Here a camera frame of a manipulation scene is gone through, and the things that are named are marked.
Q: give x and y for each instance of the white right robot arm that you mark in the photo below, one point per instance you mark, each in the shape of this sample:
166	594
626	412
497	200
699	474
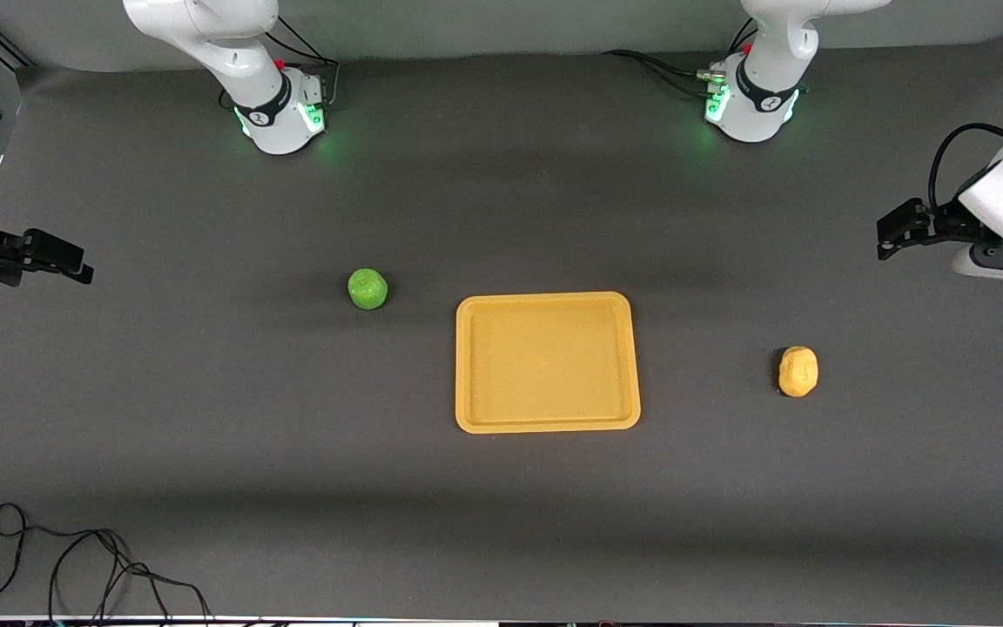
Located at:
240	61

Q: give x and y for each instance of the yellow potato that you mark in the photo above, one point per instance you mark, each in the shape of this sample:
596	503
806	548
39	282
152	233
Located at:
798	372

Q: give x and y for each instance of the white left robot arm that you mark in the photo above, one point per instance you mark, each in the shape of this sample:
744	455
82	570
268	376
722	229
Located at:
771	52

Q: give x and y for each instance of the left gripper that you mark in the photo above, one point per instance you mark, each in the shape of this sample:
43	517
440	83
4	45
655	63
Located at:
945	219

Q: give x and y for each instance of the green apple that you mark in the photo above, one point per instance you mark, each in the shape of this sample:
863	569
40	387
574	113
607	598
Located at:
368	289

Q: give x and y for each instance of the yellow plastic tray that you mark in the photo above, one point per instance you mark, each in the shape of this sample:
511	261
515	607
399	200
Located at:
545	361

